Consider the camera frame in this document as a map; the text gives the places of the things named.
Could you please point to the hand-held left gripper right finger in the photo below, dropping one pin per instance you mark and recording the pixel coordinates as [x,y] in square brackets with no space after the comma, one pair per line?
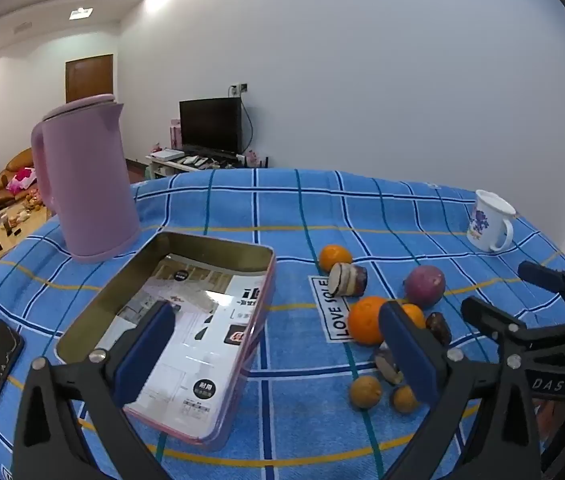
[410,355]

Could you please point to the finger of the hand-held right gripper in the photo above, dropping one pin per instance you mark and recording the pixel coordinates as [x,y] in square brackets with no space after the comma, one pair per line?
[537,272]
[487,317]

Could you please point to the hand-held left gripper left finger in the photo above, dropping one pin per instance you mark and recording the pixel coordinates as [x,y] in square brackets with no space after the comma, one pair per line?
[145,355]

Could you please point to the dark brown water chestnut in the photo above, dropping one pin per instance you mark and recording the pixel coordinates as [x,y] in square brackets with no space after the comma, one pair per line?
[385,362]

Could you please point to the dark red date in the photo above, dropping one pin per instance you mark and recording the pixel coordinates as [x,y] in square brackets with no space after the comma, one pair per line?
[438,327]

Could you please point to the small tan round fruit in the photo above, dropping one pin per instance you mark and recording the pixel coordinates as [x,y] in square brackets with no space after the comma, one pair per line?
[403,400]
[366,391]

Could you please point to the pink metal tin box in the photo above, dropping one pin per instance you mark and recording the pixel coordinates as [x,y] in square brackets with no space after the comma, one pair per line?
[102,305]

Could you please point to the purple round fruit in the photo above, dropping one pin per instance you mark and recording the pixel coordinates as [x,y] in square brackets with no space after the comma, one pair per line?
[425,286]

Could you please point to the small orange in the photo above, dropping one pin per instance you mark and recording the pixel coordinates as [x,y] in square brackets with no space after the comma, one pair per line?
[335,257]

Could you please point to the printed paper sheet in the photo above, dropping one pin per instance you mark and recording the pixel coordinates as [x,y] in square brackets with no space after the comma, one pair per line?
[197,330]

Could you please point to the white mug with blue print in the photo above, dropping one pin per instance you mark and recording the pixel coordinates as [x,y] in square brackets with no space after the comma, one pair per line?
[485,220]

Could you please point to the blue checked tablecloth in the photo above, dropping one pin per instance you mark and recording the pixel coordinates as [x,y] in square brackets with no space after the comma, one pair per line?
[412,210]

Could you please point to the pink electric kettle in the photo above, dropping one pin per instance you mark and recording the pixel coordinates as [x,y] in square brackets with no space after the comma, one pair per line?
[92,185]

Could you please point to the wooden coffee table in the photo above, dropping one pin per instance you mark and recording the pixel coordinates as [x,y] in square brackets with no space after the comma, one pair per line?
[7,240]

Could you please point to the white television stand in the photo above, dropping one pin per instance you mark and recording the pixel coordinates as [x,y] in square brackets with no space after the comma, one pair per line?
[155,170]

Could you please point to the white set-top box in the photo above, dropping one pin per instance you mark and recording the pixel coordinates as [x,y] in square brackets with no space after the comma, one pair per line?
[167,154]

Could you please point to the small pink ornament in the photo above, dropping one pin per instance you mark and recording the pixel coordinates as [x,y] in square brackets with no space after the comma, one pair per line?
[251,156]

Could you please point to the orange-brown leather sofa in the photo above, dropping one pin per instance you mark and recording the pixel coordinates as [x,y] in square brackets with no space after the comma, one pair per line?
[12,162]

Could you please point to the black television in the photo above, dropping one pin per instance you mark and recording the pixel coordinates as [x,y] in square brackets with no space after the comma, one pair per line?
[210,125]

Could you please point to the brown wooden door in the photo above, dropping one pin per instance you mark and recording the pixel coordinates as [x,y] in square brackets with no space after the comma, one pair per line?
[87,77]

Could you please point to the rectangular ceiling light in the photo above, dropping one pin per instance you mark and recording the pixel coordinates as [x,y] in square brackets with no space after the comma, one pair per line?
[81,12]

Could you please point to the ceiling air vent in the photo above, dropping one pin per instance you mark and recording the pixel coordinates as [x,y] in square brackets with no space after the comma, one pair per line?
[22,26]

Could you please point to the wall socket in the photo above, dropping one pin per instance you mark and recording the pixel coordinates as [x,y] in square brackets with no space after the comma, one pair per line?
[238,88]

